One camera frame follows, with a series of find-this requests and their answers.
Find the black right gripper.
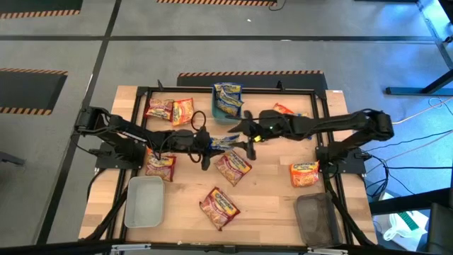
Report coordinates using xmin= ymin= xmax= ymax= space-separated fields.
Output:
xmin=226 ymin=110 xmax=286 ymax=161

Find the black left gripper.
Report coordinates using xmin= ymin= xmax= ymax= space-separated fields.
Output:
xmin=173 ymin=125 xmax=228 ymax=171

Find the red beef noodle packet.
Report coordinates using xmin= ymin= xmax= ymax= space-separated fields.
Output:
xmin=214 ymin=150 xmax=253 ymax=188
xmin=199 ymin=186 xmax=241 ymax=232
xmin=144 ymin=147 xmax=177 ymax=183
xmin=145 ymin=98 xmax=174 ymax=121

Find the orange chicken noodle packet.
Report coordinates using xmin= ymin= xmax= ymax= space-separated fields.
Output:
xmin=273 ymin=102 xmax=297 ymax=116
xmin=171 ymin=98 xmax=195 ymax=127
xmin=289 ymin=159 xmax=321 ymax=188

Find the white plastic bin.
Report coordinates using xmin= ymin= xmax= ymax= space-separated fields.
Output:
xmin=123 ymin=176 xmax=166 ymax=229

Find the teal plastic basket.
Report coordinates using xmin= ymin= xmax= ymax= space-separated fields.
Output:
xmin=211 ymin=83 xmax=248 ymax=125

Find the black hazard-striped floor mat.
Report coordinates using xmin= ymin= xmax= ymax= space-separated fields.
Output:
xmin=0 ymin=0 xmax=83 ymax=21
xmin=156 ymin=0 xmax=278 ymax=7
xmin=176 ymin=69 xmax=328 ymax=98
xmin=0 ymin=67 xmax=68 ymax=116

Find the black mesh bin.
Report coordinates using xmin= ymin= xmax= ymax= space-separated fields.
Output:
xmin=294 ymin=192 xmax=343 ymax=249

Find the black floor beam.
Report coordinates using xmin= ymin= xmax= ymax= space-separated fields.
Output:
xmin=368 ymin=187 xmax=453 ymax=216

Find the white plastic bag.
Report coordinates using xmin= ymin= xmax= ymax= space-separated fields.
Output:
xmin=381 ymin=210 xmax=430 ymax=242

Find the dark table foot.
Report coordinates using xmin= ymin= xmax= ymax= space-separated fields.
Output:
xmin=0 ymin=150 xmax=26 ymax=166

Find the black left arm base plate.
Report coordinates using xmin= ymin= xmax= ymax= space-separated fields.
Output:
xmin=94 ymin=141 xmax=149 ymax=171

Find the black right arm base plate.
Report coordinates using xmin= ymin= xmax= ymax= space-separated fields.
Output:
xmin=316 ymin=144 xmax=367 ymax=175

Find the black cable bundle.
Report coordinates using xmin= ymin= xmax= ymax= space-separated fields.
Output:
xmin=84 ymin=187 xmax=129 ymax=242
xmin=325 ymin=176 xmax=376 ymax=247

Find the silver metal bracket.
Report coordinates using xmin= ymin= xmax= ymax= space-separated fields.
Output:
xmin=110 ymin=243 xmax=152 ymax=253
xmin=306 ymin=246 xmax=350 ymax=255

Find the cream extension cord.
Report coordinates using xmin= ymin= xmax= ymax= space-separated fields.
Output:
xmin=391 ymin=95 xmax=453 ymax=125

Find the black desk leg frame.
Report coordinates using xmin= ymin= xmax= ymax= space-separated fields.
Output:
xmin=384 ymin=0 xmax=453 ymax=96

